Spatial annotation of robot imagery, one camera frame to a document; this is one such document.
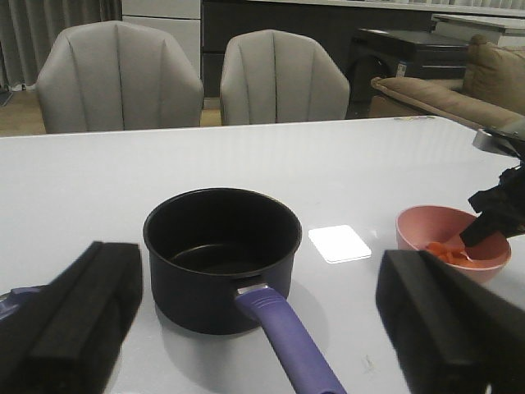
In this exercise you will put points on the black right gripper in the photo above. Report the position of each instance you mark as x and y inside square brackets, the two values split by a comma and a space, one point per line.
[500, 208]

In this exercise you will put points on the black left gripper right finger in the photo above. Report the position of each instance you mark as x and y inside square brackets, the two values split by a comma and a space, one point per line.
[450, 334]

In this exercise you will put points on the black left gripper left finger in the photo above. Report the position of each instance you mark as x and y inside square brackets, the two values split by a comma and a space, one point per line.
[69, 338]

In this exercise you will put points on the orange ham pieces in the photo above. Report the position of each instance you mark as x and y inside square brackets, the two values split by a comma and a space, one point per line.
[451, 254]

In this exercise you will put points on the pink bowl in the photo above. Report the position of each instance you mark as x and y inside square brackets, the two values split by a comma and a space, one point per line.
[435, 229]

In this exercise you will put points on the glass lid with blue knob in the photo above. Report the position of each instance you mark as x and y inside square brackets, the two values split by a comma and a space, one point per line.
[17, 298]

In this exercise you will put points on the tan cushion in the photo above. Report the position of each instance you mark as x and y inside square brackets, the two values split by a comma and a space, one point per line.
[491, 92]

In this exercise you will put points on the dark blue saucepan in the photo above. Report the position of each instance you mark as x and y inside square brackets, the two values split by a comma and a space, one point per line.
[221, 262]

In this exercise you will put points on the black washing machine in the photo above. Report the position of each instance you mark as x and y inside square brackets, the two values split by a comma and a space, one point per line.
[395, 53]

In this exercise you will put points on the right beige armchair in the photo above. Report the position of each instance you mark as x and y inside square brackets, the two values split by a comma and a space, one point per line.
[272, 76]

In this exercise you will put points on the beige armchair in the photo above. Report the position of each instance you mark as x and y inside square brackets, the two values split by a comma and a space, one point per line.
[272, 76]
[115, 76]

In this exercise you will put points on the left beige armchair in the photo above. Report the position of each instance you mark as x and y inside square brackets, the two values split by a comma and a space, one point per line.
[115, 76]

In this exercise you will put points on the white refrigerator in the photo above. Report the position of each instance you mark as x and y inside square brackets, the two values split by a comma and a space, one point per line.
[179, 19]

